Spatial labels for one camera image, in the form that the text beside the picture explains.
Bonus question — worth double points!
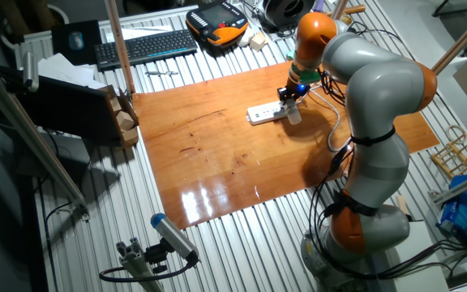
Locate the wooden peg rack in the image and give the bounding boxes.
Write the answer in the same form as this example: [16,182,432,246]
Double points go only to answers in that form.
[431,124,467,180]

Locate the silver depth camera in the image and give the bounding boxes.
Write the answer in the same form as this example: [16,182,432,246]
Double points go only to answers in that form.
[21,50,40,92]

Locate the white bulb holder with bulb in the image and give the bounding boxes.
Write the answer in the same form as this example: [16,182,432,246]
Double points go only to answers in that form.
[284,97,302,126]

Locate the aluminium profile bar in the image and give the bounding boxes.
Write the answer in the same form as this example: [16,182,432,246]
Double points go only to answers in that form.
[427,165,467,206]

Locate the black camera cable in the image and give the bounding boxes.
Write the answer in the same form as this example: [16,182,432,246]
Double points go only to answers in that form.
[98,259,198,284]

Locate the wooden handled tool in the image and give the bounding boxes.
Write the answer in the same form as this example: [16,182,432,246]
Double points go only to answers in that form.
[326,3,367,25]

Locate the brown wooden board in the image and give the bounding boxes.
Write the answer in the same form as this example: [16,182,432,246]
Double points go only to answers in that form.
[131,56,440,230]

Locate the white rounded object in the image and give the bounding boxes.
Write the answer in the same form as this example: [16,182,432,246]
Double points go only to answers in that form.
[236,27,255,48]

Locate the grey power strip cable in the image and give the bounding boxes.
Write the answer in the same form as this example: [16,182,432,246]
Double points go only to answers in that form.
[306,83,354,153]

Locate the white paper stack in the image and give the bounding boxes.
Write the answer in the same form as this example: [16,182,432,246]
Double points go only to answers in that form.
[37,52,107,90]

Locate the light wooden cube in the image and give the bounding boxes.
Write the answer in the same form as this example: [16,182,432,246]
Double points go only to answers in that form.
[249,31,268,52]

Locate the small wooden stick piece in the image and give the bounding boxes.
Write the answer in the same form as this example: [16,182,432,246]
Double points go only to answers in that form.
[396,195,412,217]

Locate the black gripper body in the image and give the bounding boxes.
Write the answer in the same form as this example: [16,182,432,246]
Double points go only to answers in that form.
[284,80,311,101]

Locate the white power strip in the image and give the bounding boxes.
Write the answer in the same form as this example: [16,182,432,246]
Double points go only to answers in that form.
[246,100,295,127]

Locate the grey computer mouse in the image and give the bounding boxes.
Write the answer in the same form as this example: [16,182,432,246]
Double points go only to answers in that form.
[67,31,85,51]

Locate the silver camera with blue end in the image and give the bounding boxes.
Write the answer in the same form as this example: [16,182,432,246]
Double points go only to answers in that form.
[150,213,200,263]

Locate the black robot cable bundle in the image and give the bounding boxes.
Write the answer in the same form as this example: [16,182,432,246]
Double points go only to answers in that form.
[306,19,467,281]

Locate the white base box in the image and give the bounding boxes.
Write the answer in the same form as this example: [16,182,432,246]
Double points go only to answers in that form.
[373,221,449,292]

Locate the orange black teach pendant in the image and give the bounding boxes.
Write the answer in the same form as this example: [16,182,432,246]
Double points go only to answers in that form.
[185,0,250,47]

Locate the black camera clamp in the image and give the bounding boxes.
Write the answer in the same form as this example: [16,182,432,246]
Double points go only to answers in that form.
[144,238,169,275]

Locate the long aluminium frame bar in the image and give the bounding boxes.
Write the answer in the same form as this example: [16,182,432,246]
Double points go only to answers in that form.
[0,56,91,222]

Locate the black keyboard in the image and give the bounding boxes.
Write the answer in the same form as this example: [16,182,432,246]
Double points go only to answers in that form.
[93,28,199,72]

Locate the thin black cables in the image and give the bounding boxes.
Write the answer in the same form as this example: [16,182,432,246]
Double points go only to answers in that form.
[239,0,267,33]

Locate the black tilted panel box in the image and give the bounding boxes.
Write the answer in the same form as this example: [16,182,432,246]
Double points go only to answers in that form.
[0,64,140,149]

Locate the black mouse pad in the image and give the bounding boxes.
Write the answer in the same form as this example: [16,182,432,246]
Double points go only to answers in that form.
[50,19,103,66]

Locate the short aluminium profile post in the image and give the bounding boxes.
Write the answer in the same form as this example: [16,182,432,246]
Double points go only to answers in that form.
[115,237,165,292]

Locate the white paper sheet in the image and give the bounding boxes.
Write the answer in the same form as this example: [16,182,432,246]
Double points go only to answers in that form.
[105,24,174,44]

